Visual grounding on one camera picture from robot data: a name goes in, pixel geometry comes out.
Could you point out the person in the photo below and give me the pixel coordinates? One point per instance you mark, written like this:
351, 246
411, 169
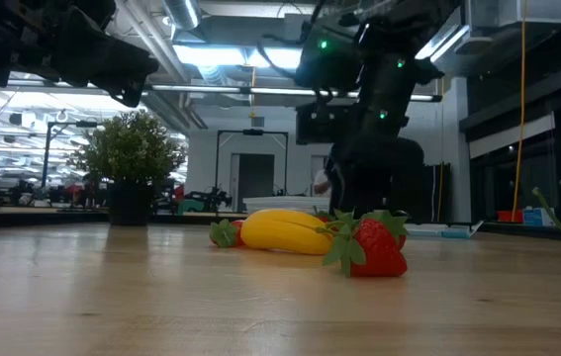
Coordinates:
320, 184

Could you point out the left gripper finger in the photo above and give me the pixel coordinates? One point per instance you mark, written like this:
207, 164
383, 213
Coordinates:
102, 49
124, 86

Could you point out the black metal stand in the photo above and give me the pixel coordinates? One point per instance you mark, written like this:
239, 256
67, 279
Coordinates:
45, 158

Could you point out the clear lid with teal rim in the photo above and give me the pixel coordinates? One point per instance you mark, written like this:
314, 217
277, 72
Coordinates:
438, 230

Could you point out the red box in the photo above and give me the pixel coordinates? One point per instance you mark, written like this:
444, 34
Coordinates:
510, 216

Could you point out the black standing panel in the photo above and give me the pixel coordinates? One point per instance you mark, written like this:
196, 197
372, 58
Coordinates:
438, 193

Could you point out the clear plastic tupperware container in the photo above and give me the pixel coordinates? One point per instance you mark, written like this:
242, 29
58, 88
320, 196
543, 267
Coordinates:
285, 204

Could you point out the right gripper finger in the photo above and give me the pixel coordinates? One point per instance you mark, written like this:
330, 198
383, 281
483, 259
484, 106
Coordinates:
346, 190
378, 190

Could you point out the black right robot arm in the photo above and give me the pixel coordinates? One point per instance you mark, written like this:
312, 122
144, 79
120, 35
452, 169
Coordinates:
399, 79

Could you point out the yellow toy banana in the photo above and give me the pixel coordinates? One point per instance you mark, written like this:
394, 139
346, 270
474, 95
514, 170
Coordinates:
280, 231

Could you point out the black background robot arm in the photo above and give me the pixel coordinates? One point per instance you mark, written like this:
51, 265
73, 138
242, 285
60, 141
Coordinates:
213, 200

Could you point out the white and blue box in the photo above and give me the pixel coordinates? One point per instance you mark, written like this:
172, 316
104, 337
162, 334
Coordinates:
537, 216

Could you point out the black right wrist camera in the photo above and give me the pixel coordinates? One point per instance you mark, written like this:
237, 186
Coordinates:
324, 123

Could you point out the green machine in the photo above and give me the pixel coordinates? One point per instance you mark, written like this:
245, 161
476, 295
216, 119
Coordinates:
190, 206

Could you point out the green artificial potted plant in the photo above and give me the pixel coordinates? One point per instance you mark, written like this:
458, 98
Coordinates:
129, 153

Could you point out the silver round air duct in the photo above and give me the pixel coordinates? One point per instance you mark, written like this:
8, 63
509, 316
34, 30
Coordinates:
181, 12

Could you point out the long white tube light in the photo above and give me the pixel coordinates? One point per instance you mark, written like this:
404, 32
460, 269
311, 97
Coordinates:
201, 89

